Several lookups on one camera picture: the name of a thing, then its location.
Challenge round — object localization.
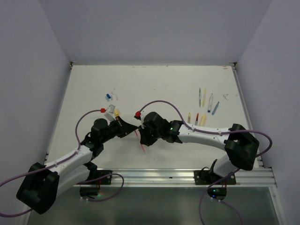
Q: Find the blue white marker pen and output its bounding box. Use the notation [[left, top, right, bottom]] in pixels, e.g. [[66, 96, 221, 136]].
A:
[[208, 93, 213, 113]]

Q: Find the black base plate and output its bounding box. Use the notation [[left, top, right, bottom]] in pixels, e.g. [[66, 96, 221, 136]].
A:
[[80, 169, 113, 185], [194, 169, 237, 185]]

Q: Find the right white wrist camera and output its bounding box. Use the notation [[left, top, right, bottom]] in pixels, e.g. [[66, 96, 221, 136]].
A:
[[140, 114, 146, 129]]

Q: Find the blue highlighter pen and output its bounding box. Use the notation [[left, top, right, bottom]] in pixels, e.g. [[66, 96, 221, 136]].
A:
[[212, 101, 220, 115]]

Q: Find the fat yellow highlighter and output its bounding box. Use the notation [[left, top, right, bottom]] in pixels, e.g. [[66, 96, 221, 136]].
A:
[[199, 114, 207, 127]]

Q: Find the green thin pen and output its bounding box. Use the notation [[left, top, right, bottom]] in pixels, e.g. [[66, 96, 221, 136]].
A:
[[198, 88, 202, 107]]

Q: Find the aluminium front rail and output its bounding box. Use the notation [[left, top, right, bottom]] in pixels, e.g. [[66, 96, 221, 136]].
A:
[[30, 166, 278, 188]]

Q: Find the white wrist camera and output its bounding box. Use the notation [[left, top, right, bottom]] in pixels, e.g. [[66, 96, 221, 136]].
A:
[[140, 114, 146, 129], [104, 105, 115, 122]]

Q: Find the yellow gold highlighter pen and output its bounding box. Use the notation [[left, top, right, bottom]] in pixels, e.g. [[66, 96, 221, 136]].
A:
[[187, 112, 191, 124]]

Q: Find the yellow fat highlighter cap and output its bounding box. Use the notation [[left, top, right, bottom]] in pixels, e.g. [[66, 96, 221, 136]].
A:
[[114, 109, 120, 117]]

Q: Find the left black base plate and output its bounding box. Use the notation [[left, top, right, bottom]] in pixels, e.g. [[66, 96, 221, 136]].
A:
[[80, 169, 113, 185]]

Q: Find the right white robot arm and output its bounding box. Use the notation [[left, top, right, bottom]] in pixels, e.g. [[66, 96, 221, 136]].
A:
[[135, 112, 259, 184]]

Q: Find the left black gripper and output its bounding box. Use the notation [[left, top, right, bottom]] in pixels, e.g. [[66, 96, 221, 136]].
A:
[[100, 115, 137, 143]]

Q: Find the yellow thin pen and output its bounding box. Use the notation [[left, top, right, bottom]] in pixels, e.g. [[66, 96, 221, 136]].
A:
[[202, 88, 206, 108]]

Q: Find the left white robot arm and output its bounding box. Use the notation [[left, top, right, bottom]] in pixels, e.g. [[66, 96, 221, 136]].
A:
[[16, 117, 138, 214]]

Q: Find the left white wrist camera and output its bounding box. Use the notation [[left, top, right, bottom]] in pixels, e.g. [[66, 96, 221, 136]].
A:
[[104, 105, 115, 122]]

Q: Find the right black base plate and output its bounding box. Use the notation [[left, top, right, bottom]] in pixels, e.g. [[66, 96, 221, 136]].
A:
[[194, 169, 237, 185]]

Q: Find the dark red pen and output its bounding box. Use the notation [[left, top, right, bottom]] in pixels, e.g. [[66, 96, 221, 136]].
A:
[[195, 113, 199, 126]]

